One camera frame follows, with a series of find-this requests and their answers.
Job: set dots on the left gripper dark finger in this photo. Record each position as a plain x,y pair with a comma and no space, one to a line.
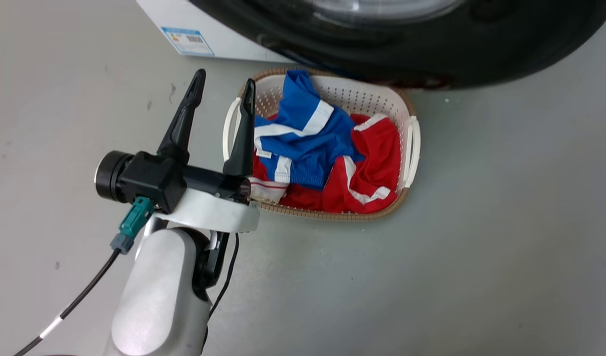
243,138
181,123

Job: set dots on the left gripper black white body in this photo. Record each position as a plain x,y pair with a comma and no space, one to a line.
152,180

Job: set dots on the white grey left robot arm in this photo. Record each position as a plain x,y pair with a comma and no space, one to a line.
159,296

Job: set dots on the white washing machine body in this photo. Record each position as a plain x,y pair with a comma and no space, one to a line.
223,29

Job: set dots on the black round washing machine door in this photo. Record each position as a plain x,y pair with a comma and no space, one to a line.
431,54

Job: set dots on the blue white striped garment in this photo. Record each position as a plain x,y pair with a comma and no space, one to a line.
307,148

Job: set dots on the blue white energy label sticker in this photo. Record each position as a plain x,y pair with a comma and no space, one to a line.
188,41

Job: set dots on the white perforated laundry basket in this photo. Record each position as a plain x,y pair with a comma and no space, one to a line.
362,94

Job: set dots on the red white striped garment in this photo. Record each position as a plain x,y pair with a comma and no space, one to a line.
377,163

